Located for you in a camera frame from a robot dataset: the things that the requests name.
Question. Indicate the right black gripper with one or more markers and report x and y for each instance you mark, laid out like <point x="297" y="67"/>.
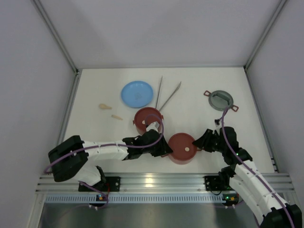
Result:
<point x="208" y="140"/>

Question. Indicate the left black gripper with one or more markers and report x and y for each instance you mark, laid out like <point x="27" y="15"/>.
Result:
<point x="159" y="146"/>

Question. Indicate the red lid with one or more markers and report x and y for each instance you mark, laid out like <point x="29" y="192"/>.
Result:
<point x="181" y="140"/>
<point x="147" y="111"/>

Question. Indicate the long metal tongs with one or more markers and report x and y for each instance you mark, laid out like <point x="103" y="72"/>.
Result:
<point x="165" y="94"/>

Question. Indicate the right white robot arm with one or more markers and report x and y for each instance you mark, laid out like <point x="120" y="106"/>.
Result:
<point x="242" y="175"/>

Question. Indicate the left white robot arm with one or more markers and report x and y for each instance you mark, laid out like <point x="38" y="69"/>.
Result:
<point x="81" y="160"/>

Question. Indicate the blue plate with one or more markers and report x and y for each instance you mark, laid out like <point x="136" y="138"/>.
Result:
<point x="137" y="94"/>

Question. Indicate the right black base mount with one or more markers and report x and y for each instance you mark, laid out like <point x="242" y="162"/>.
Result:
<point x="213" y="183"/>

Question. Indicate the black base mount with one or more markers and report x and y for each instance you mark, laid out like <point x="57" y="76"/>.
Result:
<point x="111" y="184"/>
<point x="213" y="183"/>

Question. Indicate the grey lid with handle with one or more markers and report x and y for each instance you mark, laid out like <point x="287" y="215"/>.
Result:
<point x="221" y="100"/>

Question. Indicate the aluminium front rail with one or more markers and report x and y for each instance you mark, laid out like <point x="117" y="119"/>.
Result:
<point x="158" y="183"/>

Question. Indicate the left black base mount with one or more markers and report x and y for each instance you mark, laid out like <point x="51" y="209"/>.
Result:
<point x="111" y="184"/>

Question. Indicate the perforated cable duct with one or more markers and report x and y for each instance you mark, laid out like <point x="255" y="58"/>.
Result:
<point x="142" y="198"/>

